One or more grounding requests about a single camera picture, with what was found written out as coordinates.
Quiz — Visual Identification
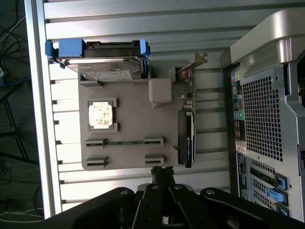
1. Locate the green RAM stick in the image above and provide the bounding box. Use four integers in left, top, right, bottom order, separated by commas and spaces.
87, 140, 158, 146

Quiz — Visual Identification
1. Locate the grey plastic parts rack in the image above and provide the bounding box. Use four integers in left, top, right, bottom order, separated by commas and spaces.
78, 64, 198, 171

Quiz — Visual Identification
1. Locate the hard disk in blue caddy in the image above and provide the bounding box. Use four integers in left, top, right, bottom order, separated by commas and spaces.
45, 39, 151, 83

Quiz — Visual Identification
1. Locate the blue floor cable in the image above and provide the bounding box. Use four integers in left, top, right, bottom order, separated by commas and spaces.
0, 75, 31, 89

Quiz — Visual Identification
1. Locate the silver CPU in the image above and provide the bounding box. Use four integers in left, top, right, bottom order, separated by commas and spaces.
88, 102, 114, 131

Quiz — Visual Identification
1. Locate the grey open PC case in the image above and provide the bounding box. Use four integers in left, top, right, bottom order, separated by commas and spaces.
220, 10, 305, 222

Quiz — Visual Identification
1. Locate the white floor cable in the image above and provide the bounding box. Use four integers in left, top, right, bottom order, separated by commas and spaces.
0, 208, 44, 223

